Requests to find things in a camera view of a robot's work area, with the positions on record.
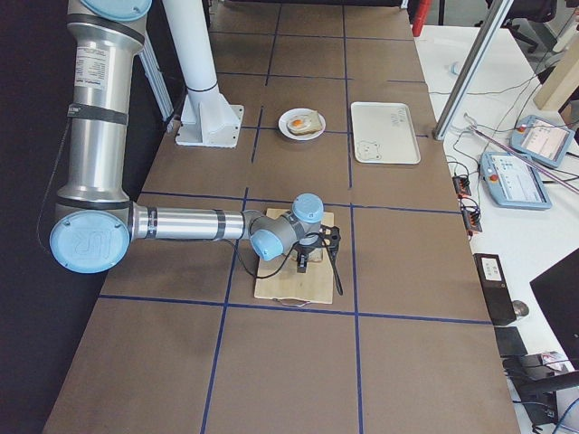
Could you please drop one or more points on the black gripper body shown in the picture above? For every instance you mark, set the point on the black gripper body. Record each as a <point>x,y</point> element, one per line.
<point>307,247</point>

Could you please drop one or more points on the white round plate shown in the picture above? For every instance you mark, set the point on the white round plate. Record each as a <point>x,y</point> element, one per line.
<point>295,111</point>

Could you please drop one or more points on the wooden cutting board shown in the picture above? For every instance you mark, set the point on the wooden cutting board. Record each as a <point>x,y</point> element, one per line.
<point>296,282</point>

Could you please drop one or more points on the metal cutting board handle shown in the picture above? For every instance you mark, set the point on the metal cutting board handle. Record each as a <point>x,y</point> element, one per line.
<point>291,302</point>

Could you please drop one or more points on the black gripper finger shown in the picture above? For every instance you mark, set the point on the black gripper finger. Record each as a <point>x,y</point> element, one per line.
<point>301,268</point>

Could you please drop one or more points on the orange black connector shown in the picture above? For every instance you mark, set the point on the orange black connector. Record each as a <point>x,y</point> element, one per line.
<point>471,218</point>
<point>461,185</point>

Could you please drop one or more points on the toast with fried egg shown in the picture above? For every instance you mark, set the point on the toast with fried egg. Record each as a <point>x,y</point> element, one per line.
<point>305,123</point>

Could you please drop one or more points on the orange black connector lower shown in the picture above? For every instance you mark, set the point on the orange black connector lower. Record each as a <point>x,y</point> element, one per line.
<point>471,218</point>

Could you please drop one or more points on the orange black connector upper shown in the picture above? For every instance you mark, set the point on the orange black connector upper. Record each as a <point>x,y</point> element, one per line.
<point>461,185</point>

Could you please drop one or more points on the white rectangular tray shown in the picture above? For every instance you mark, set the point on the white rectangular tray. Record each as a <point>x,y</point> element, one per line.
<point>383,133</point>

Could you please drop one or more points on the aluminium frame post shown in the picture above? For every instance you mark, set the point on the aluminium frame post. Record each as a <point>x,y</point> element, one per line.
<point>496,16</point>

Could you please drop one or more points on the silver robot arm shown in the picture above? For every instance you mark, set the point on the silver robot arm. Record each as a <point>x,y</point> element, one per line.
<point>95,219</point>

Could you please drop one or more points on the near teach pendant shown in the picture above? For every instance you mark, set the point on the near teach pendant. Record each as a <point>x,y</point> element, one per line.
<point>512,183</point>

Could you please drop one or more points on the black monitor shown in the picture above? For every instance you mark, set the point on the black monitor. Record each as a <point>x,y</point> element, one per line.
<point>556,292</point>

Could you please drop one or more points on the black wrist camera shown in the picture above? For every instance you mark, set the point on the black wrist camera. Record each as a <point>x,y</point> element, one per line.
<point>331,237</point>

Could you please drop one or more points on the black box with labels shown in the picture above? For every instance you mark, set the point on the black box with labels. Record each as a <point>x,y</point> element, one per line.
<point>494,288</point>

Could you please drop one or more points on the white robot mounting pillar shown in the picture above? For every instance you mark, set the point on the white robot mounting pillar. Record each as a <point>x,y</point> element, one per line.
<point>207,119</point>

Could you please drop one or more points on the teach pendant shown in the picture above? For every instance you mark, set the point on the teach pendant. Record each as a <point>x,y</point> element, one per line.
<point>512,183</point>
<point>543,141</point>

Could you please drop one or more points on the far teach pendant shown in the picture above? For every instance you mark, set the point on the far teach pendant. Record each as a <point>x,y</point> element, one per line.
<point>543,141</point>

